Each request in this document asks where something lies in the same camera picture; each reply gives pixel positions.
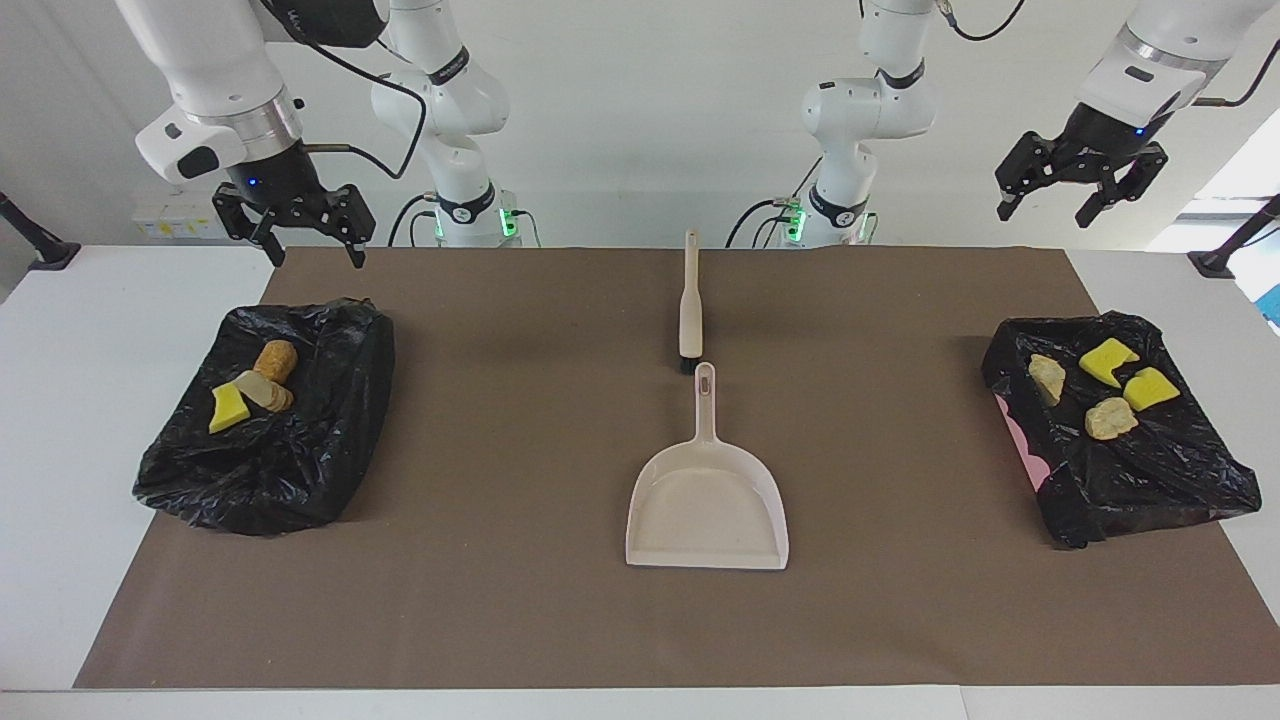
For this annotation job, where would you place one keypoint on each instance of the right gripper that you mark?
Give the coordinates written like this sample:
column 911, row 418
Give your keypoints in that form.
column 250, row 150

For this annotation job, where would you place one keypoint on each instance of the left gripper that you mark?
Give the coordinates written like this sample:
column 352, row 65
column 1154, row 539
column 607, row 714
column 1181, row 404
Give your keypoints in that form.
column 1135, row 85

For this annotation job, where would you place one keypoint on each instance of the brown bread roll toy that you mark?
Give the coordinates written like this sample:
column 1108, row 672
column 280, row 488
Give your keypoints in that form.
column 276, row 360

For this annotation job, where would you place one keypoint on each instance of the pale croissant toy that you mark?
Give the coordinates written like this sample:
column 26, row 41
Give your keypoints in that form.
column 268, row 392

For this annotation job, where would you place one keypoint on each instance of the yellow sponge piece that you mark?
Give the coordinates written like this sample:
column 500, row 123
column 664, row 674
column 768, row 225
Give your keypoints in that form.
column 228, row 410
column 1150, row 388
column 1108, row 360

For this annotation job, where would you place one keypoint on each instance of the pale dumpling toy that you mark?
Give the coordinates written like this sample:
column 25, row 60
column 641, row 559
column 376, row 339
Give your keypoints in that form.
column 1047, row 378

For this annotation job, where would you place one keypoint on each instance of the orange striped croissant toy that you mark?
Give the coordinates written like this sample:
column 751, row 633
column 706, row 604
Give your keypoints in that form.
column 1110, row 418

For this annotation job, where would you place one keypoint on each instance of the beige hand brush black bristles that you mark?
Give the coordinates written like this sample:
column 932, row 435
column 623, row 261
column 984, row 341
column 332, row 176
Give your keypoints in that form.
column 690, row 310

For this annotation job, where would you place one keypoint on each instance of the beige plastic dustpan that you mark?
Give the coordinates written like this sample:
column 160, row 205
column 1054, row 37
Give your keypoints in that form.
column 705, row 510

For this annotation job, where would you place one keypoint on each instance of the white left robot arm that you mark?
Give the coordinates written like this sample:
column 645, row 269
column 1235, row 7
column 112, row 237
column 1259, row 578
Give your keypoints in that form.
column 865, row 105

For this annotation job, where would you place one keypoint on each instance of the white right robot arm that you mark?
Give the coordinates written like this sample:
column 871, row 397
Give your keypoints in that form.
column 460, row 100

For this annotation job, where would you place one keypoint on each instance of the black bag lined pink bin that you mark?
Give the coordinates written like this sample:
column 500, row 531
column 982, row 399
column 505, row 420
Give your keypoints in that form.
column 1150, row 480

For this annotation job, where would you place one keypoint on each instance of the black clamp stand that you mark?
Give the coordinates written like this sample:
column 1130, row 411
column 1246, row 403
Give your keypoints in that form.
column 1215, row 265
column 50, row 255

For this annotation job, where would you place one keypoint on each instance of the blue box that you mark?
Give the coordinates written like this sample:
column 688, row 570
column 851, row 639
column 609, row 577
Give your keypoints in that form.
column 1273, row 305

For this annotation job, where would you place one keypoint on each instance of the brown paper table mat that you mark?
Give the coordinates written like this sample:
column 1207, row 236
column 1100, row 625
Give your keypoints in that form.
column 500, row 600

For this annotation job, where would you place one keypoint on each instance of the white wall socket box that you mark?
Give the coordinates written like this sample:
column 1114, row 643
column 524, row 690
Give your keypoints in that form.
column 170, row 215

